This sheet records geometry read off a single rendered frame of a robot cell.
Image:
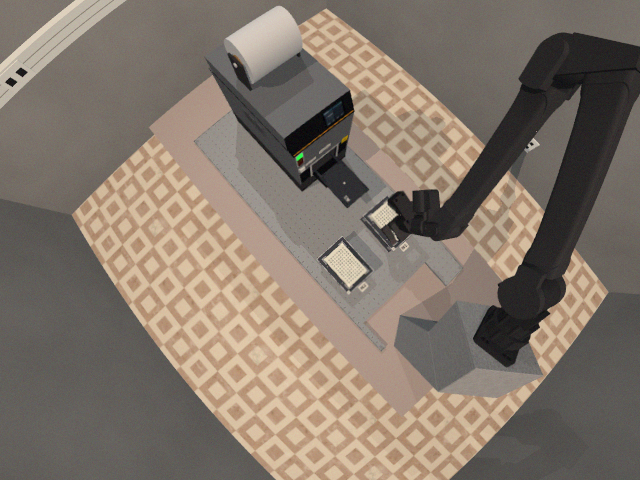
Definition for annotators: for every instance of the cream well plate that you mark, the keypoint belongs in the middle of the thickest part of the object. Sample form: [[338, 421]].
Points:
[[345, 265], [383, 215]]

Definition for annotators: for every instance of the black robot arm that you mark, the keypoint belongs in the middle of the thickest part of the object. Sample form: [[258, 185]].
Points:
[[608, 92]]

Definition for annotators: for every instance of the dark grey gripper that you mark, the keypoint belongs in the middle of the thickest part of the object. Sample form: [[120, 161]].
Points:
[[401, 235]]

